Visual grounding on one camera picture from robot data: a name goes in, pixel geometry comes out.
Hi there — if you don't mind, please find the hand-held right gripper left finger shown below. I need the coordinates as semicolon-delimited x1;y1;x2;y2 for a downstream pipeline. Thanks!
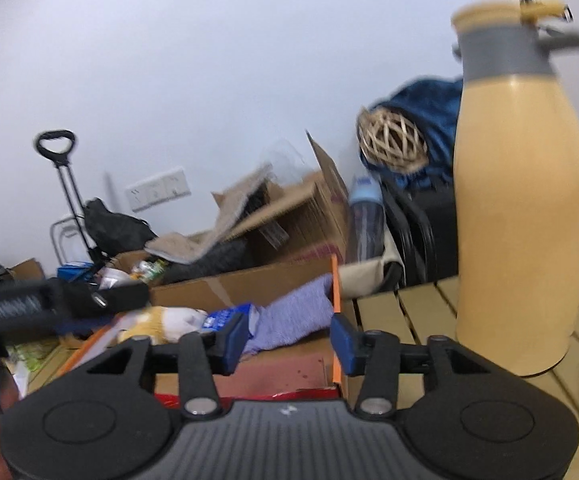
72;312;250;420

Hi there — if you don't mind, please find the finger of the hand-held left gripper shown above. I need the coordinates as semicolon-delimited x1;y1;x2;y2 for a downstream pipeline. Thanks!
55;317;101;336
64;280;151;320

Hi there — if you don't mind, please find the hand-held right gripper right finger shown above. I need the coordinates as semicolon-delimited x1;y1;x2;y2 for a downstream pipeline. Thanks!
330;312;513;420

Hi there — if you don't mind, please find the blue tissue pack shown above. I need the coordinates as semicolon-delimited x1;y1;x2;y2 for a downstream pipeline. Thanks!
203;302;256;335

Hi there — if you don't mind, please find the red cardboard box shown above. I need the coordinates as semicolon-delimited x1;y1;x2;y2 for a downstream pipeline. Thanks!
56;254;351;403

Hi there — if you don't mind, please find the purple towel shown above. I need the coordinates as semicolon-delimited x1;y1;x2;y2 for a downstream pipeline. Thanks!
242;275;335;357

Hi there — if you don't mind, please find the yellow plush toy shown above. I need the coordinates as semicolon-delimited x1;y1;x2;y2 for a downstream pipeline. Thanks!
118;306;211;347

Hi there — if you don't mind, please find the white tube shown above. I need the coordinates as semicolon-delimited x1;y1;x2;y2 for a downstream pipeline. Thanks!
96;267;131;292

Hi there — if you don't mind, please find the brown cardboard box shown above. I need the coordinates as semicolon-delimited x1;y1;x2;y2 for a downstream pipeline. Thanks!
9;258;46;282

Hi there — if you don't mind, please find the white paper leaflet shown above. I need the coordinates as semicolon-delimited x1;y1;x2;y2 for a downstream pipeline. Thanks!
8;339;62;398

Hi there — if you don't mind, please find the black bag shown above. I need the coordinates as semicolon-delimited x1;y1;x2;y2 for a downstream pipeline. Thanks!
84;198;158;257

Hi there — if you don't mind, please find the beige cloth bag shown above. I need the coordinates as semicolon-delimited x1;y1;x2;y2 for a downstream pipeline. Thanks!
338;254;403;300

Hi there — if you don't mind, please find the white metal step stool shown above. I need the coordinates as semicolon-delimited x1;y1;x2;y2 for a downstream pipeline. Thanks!
50;214;89;267

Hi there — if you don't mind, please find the blue water bottle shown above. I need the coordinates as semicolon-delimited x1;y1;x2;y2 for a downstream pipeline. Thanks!
348;175;386;265

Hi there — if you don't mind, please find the large open cardboard box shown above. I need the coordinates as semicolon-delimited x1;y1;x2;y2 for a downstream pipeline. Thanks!
146;129;351;303

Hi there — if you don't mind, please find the black hand trolley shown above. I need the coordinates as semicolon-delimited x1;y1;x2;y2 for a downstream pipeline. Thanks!
35;130;97;263

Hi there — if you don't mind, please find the rattan ball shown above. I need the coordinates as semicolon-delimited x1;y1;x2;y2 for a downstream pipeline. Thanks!
357;106;429;174

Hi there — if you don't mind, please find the yellow thermos jug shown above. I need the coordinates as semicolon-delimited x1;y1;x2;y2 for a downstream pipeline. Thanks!
451;0;579;378

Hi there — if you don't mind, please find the blue cloth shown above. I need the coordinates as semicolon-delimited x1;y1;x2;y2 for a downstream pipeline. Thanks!
363;76;465;192

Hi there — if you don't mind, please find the white wall socket strip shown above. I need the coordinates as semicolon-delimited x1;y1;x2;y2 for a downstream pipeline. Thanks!
125;167;191;213

